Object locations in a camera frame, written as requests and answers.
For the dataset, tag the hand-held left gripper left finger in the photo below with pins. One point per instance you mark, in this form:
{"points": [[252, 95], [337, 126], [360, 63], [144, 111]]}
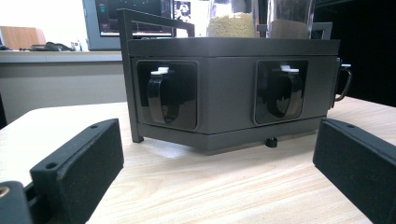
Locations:
{"points": [[81, 169]]}

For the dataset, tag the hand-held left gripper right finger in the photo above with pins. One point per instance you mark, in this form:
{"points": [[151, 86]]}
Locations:
{"points": [[358, 165]]}

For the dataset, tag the dark grey corner rack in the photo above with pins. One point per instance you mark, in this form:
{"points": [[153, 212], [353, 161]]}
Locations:
{"points": [[227, 90]]}

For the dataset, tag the jar with white spout lid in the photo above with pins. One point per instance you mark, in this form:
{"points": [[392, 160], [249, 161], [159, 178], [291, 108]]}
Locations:
{"points": [[291, 28]]}

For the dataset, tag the jar of yellow grains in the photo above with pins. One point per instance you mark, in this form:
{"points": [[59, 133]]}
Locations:
{"points": [[232, 25]]}

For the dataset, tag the grey counter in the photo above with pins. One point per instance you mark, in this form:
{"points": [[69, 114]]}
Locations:
{"points": [[59, 56]]}

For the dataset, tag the dark items on counter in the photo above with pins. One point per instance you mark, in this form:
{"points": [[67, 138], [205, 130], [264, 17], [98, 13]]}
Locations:
{"points": [[49, 46]]}

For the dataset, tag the brown wooden box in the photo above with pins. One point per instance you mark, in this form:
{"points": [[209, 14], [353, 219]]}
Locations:
{"points": [[21, 38]]}

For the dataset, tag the grey computer monitor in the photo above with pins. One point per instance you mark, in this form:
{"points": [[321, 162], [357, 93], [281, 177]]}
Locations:
{"points": [[102, 18]]}

